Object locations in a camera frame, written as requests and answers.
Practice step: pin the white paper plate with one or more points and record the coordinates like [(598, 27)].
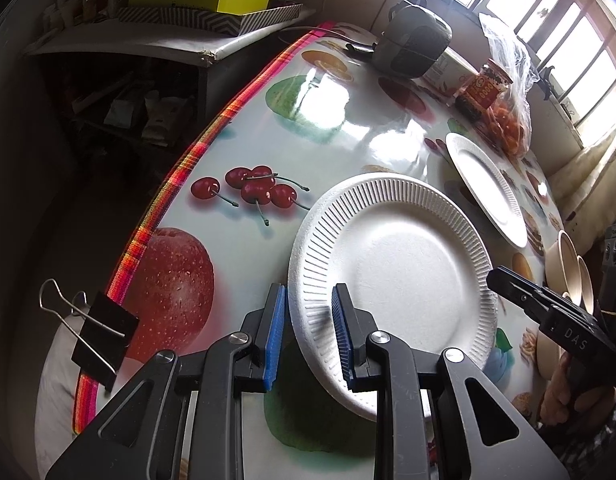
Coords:
[(413, 270), (488, 185)]

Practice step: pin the person's right hand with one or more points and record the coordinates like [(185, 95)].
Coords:
[(563, 402)]

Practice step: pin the white shelf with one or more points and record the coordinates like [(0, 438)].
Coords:
[(137, 42)]

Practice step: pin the plastic bag of oranges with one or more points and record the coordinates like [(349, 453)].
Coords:
[(510, 125)]

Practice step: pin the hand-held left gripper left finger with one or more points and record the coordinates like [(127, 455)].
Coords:
[(275, 340)]

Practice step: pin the zigzag patterned box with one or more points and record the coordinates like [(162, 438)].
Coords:
[(227, 21)]

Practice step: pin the cluster of small bottles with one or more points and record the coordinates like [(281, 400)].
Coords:
[(82, 2)]

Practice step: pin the large black binder clip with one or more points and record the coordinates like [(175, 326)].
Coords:
[(102, 340)]

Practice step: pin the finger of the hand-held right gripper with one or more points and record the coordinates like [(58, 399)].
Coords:
[(528, 295)]

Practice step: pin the cream patterned curtain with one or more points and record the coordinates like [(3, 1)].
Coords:
[(593, 180)]

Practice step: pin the person's right forearm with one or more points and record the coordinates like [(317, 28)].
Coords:
[(600, 437)]

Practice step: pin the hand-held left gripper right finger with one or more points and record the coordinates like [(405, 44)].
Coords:
[(343, 340)]

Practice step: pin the barred window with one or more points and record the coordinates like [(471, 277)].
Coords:
[(563, 20)]

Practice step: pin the white paper cup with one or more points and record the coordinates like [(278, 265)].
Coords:
[(448, 74)]

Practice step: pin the beige paper bowl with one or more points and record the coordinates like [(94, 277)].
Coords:
[(555, 260), (547, 355), (585, 285)]

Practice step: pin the fruit print tablecloth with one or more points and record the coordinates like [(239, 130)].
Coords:
[(338, 160)]

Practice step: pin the red label glass jar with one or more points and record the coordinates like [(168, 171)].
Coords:
[(483, 92)]

